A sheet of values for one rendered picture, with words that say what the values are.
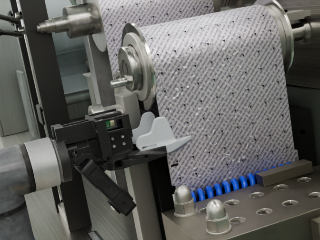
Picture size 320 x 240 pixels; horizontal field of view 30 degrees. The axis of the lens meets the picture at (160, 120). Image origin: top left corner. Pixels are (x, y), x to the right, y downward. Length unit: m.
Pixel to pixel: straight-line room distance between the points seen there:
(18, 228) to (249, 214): 0.34
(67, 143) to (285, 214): 0.33
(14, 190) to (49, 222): 0.52
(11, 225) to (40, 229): 0.48
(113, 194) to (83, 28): 0.40
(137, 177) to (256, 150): 0.21
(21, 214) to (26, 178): 0.06
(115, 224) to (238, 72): 0.47
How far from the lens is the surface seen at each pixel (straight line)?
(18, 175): 0.88
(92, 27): 1.21
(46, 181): 0.89
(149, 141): 0.93
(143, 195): 1.06
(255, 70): 1.02
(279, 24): 1.05
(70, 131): 0.90
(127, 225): 1.28
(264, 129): 1.04
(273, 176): 1.00
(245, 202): 0.94
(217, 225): 0.83
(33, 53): 1.23
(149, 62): 0.93
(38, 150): 0.89
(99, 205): 1.43
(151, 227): 1.08
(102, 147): 0.90
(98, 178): 0.92
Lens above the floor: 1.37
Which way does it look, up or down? 12 degrees down
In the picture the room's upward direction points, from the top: 10 degrees counter-clockwise
